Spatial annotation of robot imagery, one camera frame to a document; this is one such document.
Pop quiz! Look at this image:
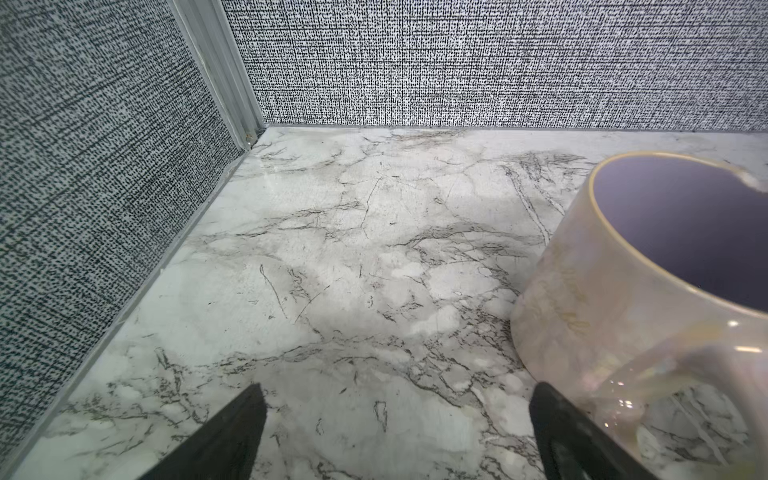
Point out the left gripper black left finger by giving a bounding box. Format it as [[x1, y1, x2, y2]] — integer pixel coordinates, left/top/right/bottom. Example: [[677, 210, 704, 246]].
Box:
[[142, 384, 267, 480]]

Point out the pink iridescent mug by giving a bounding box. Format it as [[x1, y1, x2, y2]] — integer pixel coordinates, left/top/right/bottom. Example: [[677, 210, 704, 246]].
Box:
[[510, 152, 767, 479]]

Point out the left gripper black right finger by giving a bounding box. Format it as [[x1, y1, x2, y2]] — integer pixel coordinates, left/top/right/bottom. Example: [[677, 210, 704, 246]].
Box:
[[529, 382, 656, 480]]

